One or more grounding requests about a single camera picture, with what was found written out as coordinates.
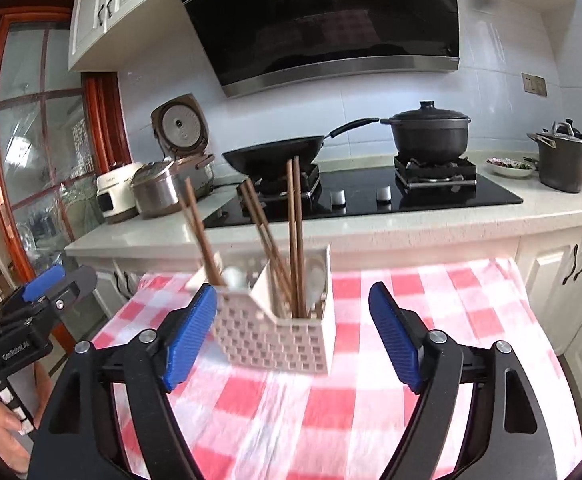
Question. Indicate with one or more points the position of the black wok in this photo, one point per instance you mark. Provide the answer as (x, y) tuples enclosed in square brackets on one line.
[(271, 155)]

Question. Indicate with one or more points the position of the small white cooker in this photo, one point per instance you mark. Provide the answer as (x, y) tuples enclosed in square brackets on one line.
[(116, 195)]

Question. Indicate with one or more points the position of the wooden framed glass door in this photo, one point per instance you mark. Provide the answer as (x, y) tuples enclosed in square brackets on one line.
[(102, 120)]

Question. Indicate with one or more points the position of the brown rice cooker open lid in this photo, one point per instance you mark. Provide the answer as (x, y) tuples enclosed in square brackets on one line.
[(181, 125)]

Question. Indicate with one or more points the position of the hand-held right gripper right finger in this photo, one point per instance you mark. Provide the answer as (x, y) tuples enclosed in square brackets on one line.
[(393, 340)]

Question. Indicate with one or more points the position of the white wall cabinet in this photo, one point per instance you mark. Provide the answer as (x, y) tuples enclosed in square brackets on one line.
[(116, 0)]

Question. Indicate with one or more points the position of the white dish with food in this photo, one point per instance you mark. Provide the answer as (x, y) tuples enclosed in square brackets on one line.
[(508, 169)]

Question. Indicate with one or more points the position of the white ceramic soup spoon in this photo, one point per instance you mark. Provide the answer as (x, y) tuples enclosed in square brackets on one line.
[(314, 280)]

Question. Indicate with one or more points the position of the grey stockpot with lid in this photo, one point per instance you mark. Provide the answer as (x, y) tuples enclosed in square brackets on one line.
[(561, 165)]

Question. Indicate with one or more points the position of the wall switch plate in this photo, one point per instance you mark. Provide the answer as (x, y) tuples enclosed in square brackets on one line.
[(534, 84)]

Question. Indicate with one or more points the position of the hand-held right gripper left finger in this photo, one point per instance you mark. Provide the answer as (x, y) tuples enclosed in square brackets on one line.
[(191, 340)]

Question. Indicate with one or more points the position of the white plastic utensil basket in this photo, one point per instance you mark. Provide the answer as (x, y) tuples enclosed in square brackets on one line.
[(271, 340)]

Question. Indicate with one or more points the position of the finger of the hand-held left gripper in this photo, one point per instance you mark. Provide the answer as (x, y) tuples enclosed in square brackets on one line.
[(78, 282), (45, 281)]

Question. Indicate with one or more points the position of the speckled white kitchen countertop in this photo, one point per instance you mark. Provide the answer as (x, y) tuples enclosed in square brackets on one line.
[(421, 232)]

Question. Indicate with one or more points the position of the black pot with lid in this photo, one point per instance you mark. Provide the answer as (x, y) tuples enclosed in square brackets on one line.
[(431, 135)]

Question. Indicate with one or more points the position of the black glass gas cooktop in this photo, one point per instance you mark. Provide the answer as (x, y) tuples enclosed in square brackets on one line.
[(421, 202)]

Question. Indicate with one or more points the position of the black glass range hood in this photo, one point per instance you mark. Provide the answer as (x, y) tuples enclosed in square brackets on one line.
[(321, 20)]

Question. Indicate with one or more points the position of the red white checked tablecloth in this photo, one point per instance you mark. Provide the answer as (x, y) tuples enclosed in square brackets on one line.
[(296, 410)]

